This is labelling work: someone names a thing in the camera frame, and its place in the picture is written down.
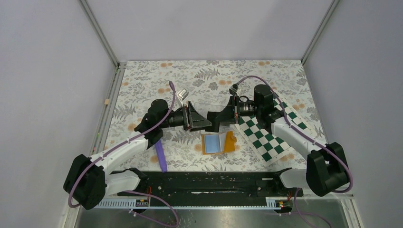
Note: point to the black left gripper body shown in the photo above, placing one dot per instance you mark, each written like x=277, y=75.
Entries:
x=180, y=118

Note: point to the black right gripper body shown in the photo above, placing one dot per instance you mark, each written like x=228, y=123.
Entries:
x=247, y=109

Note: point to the orange leather card holder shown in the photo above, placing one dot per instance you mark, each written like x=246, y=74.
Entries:
x=218, y=143

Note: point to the clear acrylic card box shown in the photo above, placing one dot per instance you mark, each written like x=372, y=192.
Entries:
x=203, y=108

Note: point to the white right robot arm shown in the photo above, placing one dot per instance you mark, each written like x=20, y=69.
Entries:
x=271, y=130

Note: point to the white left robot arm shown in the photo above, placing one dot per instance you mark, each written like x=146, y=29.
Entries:
x=91, y=179

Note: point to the purple marker pen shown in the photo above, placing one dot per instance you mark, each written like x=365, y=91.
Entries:
x=161, y=156

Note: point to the floral patterned table mat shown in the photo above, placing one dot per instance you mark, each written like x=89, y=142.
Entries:
x=141, y=82

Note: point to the green white chessboard mat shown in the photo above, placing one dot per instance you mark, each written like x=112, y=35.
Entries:
x=268, y=147

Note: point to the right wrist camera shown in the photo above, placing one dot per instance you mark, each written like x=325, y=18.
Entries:
x=233, y=90

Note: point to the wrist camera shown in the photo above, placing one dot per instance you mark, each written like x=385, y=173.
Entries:
x=233, y=90
x=182, y=94

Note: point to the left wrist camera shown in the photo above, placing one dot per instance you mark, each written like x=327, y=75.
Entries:
x=182, y=94

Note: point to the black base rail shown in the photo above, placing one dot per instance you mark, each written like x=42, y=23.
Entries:
x=204, y=189

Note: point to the right aluminium frame post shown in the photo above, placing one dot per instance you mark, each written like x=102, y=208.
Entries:
x=325, y=20

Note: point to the aluminium frame post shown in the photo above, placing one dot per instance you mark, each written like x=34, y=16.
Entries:
x=325, y=20
x=99, y=32

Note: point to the left aluminium frame post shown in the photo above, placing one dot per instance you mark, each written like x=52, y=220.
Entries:
x=99, y=32

